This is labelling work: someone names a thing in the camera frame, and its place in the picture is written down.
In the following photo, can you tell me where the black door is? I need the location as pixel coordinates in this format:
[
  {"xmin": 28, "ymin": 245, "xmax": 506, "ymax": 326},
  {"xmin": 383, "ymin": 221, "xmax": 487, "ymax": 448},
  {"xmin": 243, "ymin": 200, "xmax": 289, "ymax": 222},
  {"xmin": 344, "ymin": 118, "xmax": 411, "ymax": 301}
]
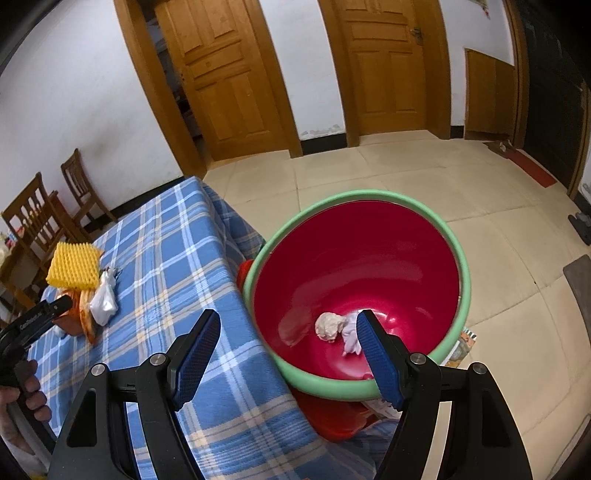
[{"xmin": 519, "ymin": 0, "xmax": 591, "ymax": 181}]

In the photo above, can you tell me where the white tissue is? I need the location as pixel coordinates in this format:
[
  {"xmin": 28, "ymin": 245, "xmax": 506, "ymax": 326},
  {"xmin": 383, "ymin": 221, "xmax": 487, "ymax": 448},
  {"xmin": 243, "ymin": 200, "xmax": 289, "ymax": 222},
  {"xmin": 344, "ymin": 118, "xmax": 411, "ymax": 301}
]
[{"xmin": 342, "ymin": 310, "xmax": 366, "ymax": 357}]

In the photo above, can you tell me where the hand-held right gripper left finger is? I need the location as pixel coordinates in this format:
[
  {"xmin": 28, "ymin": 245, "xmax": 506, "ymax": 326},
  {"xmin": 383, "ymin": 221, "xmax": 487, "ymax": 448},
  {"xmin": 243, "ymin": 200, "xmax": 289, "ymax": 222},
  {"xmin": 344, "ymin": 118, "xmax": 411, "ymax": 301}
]
[{"xmin": 48, "ymin": 309, "xmax": 221, "ymax": 480}]

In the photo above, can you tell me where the red doormat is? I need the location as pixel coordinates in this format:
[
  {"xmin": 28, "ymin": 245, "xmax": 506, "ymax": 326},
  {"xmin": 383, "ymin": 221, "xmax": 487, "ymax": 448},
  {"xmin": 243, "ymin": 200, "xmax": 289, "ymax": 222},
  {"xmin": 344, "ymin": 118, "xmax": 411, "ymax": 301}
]
[{"xmin": 505, "ymin": 150, "xmax": 557, "ymax": 188}]

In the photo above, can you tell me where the blue plaid tablecloth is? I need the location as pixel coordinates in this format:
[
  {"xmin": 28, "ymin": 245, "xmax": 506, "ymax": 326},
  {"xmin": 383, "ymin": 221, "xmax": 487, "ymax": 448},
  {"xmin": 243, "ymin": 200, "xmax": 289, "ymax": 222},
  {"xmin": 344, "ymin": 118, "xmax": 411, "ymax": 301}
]
[{"xmin": 25, "ymin": 175, "xmax": 398, "ymax": 480}]

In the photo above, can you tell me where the orange snack packet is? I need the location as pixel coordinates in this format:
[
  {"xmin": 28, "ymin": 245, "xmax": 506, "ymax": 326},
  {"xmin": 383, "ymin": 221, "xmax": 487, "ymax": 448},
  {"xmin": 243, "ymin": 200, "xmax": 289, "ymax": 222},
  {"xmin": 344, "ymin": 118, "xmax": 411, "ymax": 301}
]
[{"xmin": 55, "ymin": 286, "xmax": 100, "ymax": 344}]

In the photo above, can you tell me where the wooden door frame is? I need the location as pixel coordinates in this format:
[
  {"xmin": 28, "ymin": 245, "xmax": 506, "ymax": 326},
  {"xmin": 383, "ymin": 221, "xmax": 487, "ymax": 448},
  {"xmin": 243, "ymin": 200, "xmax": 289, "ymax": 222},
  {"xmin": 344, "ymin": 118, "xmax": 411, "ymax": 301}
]
[
  {"xmin": 113, "ymin": 0, "xmax": 303, "ymax": 178},
  {"xmin": 503, "ymin": 0, "xmax": 591, "ymax": 199},
  {"xmin": 318, "ymin": 0, "xmax": 451, "ymax": 146}
]

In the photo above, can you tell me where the beige paper ball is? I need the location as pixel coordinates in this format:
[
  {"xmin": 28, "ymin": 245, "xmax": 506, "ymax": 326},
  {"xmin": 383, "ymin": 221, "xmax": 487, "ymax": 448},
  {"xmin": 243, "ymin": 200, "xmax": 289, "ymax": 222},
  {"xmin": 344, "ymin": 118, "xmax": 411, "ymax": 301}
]
[{"xmin": 315, "ymin": 312, "xmax": 348, "ymax": 344}]

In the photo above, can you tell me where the yellow orange knitted toy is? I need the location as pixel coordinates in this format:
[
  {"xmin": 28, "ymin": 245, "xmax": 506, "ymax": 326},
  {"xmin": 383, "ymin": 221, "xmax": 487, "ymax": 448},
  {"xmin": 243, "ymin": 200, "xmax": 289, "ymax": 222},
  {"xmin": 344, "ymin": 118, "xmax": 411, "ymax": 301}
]
[{"xmin": 46, "ymin": 241, "xmax": 105, "ymax": 291}]

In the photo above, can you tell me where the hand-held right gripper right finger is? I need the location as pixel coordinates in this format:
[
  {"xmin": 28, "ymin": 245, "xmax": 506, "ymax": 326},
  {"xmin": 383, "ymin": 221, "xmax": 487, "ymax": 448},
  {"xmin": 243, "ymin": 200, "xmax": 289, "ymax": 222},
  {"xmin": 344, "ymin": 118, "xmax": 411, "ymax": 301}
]
[{"xmin": 356, "ymin": 309, "xmax": 529, "ymax": 480}]

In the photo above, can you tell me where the wooden chair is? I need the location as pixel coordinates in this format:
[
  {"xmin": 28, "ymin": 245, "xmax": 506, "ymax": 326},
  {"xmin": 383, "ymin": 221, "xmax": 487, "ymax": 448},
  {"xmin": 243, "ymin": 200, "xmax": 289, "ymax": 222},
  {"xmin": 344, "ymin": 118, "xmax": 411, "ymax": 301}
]
[
  {"xmin": 2, "ymin": 172, "xmax": 88, "ymax": 259},
  {"xmin": 60, "ymin": 148, "xmax": 118, "ymax": 232}
]

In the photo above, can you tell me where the open wooden door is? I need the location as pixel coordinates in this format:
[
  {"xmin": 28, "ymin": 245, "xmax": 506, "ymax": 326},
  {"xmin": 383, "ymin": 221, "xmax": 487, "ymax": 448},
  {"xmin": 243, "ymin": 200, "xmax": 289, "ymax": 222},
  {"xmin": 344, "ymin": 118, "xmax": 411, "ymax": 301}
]
[{"xmin": 154, "ymin": 0, "xmax": 289, "ymax": 162}]

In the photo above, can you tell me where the white plastic bag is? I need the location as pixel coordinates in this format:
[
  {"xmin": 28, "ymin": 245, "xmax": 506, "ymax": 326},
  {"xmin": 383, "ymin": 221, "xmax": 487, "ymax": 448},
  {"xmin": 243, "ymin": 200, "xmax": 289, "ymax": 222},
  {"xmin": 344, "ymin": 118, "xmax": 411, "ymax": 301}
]
[{"xmin": 89, "ymin": 270, "xmax": 118, "ymax": 326}]

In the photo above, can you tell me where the red plastic stool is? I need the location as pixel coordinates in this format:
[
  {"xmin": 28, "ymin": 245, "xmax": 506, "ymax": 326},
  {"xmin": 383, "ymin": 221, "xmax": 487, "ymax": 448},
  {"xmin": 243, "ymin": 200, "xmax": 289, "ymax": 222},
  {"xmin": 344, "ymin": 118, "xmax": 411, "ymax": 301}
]
[{"xmin": 236, "ymin": 259, "xmax": 384, "ymax": 441}]

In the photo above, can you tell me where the closed wooden door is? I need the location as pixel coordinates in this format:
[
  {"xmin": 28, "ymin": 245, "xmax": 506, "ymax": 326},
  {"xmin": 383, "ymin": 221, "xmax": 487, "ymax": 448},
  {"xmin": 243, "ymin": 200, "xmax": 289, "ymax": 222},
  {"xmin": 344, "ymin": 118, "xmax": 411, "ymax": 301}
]
[{"xmin": 332, "ymin": 0, "xmax": 428, "ymax": 134}]

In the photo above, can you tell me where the red basin with green rim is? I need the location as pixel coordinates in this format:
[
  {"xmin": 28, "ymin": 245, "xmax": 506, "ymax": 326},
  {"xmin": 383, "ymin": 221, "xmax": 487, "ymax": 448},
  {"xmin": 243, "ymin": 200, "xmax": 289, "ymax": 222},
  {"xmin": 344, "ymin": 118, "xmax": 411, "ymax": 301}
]
[{"xmin": 242, "ymin": 189, "xmax": 472, "ymax": 401}]

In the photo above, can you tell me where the person's left hand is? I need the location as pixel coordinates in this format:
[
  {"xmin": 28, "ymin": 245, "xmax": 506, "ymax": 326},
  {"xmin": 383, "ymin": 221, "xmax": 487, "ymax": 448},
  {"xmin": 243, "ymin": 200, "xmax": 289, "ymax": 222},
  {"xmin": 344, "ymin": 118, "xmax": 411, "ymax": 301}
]
[{"xmin": 0, "ymin": 360, "xmax": 51, "ymax": 444}]

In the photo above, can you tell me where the small wooden cabinet door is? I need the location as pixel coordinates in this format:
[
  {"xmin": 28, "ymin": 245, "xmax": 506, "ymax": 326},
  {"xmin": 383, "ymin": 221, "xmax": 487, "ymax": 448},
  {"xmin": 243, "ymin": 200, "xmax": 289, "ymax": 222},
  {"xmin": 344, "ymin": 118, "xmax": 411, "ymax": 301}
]
[{"xmin": 464, "ymin": 48, "xmax": 515, "ymax": 141}]

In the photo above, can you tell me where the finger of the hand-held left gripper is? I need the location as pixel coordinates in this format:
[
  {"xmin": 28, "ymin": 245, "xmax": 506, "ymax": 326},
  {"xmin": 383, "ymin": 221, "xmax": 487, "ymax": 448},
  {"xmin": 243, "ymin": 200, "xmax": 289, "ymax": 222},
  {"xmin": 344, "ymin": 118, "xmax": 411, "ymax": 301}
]
[{"xmin": 42, "ymin": 295, "xmax": 75, "ymax": 325}]

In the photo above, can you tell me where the grey floor mat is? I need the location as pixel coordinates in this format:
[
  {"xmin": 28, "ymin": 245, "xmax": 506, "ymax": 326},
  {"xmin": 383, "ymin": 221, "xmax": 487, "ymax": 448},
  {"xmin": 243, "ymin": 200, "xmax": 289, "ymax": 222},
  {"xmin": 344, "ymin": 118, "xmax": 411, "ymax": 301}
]
[{"xmin": 563, "ymin": 255, "xmax": 591, "ymax": 324}]

